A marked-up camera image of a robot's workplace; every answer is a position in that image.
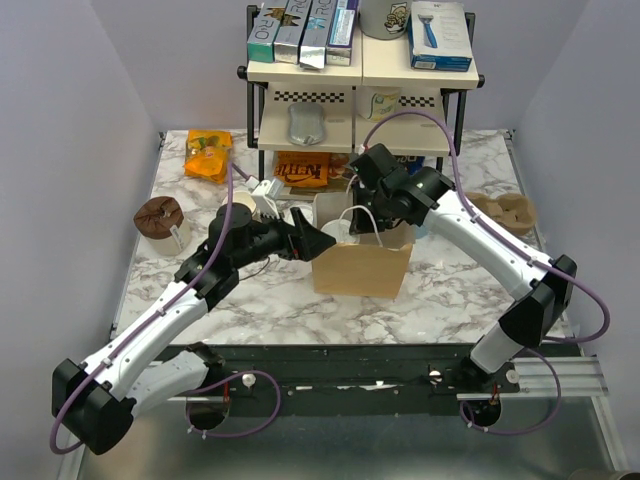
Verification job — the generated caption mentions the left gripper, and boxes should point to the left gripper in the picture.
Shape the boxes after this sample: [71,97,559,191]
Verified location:
[232,205,336,272]

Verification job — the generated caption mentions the brown paper bag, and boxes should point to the brown paper bag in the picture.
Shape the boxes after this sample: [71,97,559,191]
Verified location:
[312,192,415,299]

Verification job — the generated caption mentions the brown paper cups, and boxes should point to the brown paper cups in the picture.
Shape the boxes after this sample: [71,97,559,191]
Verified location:
[233,191,258,218]

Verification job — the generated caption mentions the cardboard cup carrier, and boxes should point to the cardboard cup carrier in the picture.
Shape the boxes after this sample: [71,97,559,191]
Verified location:
[466,192,537,237]

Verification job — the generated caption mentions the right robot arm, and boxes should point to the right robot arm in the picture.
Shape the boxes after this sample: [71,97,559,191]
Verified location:
[349,144,577,392]

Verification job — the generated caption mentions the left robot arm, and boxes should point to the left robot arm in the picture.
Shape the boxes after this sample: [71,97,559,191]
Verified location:
[51,203,336,455]

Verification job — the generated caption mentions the blue Doritos bag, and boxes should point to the blue Doritos bag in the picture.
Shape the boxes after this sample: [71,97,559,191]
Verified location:
[396,155,425,175]

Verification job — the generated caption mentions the blue plastic cup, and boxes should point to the blue plastic cup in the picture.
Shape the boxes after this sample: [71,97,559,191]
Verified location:
[415,225,428,240]

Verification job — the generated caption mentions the orange Kettle chips bag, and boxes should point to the orange Kettle chips bag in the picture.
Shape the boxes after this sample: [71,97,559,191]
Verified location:
[273,151,353,201]

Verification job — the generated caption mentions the white printed cup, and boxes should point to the white printed cup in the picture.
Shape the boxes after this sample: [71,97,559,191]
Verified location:
[356,86,401,122]

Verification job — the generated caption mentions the two-tier shelf rack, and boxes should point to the two-tier shelf rack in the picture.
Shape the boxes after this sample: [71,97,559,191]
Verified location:
[237,1,484,159]

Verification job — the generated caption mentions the grey sponge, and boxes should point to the grey sponge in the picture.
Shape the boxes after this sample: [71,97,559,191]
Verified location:
[288,102,326,147]

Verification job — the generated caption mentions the orange snack bag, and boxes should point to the orange snack bag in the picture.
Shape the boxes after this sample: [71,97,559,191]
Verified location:
[184,130,233,184]

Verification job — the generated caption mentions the purple white toothpaste box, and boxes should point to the purple white toothpaste box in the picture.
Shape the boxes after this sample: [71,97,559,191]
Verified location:
[326,0,359,66]

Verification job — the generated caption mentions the blue razor box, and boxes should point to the blue razor box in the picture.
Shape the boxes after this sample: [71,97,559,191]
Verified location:
[408,1,473,73]

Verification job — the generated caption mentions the blue silver toothpaste box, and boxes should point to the blue silver toothpaste box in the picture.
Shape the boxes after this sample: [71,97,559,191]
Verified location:
[299,0,338,70]

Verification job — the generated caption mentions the teal toothpaste box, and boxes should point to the teal toothpaste box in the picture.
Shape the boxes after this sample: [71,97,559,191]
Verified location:
[247,0,288,63]

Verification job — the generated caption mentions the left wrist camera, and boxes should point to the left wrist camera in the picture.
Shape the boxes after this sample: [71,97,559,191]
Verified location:
[246,176,284,219]

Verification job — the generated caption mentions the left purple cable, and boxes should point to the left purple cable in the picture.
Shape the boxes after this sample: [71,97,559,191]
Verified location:
[49,159,283,455]

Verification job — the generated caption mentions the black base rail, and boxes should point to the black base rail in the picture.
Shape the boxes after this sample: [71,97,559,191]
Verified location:
[158,342,520,418]

